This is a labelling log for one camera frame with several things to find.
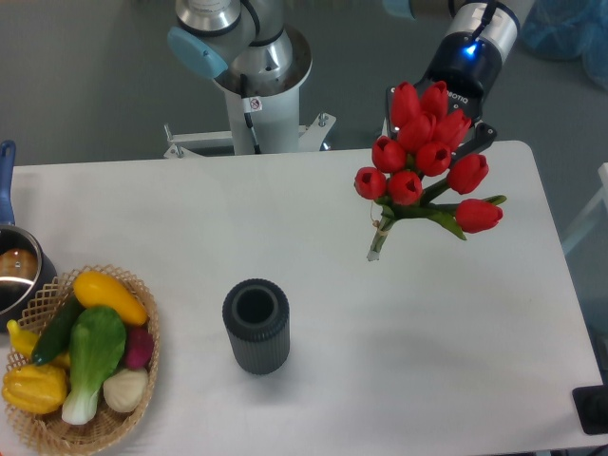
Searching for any purple red radish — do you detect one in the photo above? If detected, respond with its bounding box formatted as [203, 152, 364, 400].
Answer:
[123, 328, 154, 370]

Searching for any red tulip bouquet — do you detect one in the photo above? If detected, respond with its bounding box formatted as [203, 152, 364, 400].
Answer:
[353, 81, 506, 261]

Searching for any small yellow gourd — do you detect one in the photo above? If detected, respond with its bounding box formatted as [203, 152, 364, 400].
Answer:
[7, 319, 70, 370]

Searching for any black device at table edge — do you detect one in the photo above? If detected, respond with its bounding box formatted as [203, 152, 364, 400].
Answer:
[572, 385, 608, 435]

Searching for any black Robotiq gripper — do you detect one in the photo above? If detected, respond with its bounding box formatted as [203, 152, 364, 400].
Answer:
[384, 32, 502, 164]

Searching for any yellow squash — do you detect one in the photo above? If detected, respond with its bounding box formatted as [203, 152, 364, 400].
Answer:
[72, 271, 148, 327]

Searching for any white garlic bulb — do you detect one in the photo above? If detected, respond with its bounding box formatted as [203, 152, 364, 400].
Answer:
[103, 369, 148, 413]

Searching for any green bok choy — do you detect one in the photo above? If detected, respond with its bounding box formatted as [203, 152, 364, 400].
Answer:
[62, 306, 126, 426]

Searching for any blue handled steel saucepan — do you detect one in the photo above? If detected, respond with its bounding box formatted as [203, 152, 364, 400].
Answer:
[1, 140, 56, 334]

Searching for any blue plastic bag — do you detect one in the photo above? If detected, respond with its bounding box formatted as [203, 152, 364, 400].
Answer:
[520, 1, 607, 89]

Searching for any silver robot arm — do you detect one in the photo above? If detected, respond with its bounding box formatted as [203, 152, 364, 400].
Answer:
[165, 1, 533, 158]

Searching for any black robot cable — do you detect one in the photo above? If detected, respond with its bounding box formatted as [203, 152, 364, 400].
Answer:
[239, 73, 262, 156]

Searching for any woven wicker basket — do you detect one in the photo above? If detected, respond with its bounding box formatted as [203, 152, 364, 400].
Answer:
[5, 265, 161, 455]

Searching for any brown bread in pot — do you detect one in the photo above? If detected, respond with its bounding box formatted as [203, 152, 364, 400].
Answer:
[0, 248, 38, 280]

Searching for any dark grey ribbed vase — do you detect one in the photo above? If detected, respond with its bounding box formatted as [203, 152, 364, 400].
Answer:
[222, 278, 291, 375]

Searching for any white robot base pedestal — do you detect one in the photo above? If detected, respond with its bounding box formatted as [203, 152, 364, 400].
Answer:
[168, 26, 336, 156]

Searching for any yellow bell pepper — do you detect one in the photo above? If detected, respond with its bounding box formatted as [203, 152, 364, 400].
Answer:
[2, 364, 67, 414]

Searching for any dark green cucumber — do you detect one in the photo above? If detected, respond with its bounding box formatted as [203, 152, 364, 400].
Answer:
[31, 294, 85, 366]

